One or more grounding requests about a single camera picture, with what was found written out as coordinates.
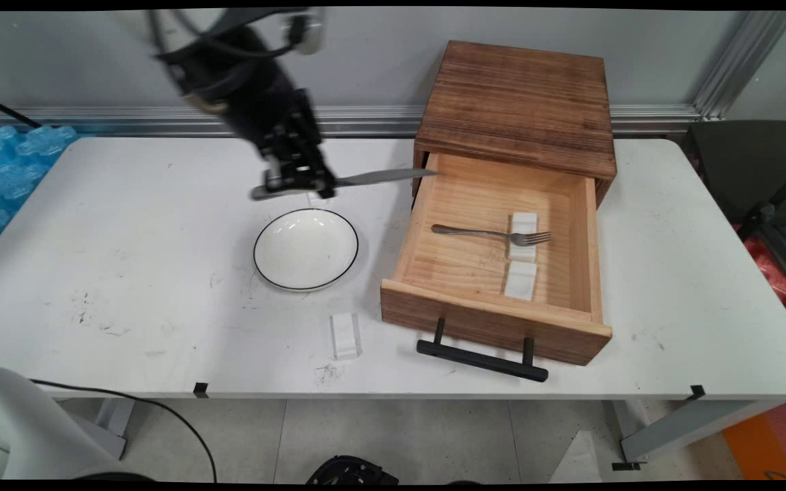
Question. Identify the dark wooden cabinet case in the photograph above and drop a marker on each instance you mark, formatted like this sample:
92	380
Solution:
519	102

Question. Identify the silver table knife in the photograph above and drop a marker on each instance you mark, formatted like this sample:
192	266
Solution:
372	178

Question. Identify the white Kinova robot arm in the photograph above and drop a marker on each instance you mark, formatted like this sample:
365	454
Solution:
31	429

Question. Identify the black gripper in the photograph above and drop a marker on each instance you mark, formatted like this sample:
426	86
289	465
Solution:
250	88

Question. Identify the blue bubble wrap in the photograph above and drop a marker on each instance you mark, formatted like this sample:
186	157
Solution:
11	174

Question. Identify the grey table leg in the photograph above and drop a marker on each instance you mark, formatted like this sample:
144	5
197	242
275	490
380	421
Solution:
114	426
679	426

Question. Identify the white plate with black rim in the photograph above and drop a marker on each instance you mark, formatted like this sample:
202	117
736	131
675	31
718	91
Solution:
306	249

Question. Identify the horizontal aluminium frame rail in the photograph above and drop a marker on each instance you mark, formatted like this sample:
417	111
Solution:
379	121

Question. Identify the red plastic bag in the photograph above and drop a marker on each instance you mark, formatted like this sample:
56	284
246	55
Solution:
772	269

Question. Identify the white cutlery rest block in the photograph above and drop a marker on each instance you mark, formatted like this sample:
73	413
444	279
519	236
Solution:
314	202
522	239
520	281
345	335

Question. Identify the diagonal aluminium frame post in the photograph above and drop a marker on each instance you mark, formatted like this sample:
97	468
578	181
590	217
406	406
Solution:
741	61

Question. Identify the light wooden drawer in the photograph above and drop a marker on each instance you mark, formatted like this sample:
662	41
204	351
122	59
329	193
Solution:
488	286

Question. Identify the black round floor object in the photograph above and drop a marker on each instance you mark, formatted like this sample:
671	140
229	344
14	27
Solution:
352	472

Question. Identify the silver fork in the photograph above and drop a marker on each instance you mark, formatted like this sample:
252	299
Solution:
488	234

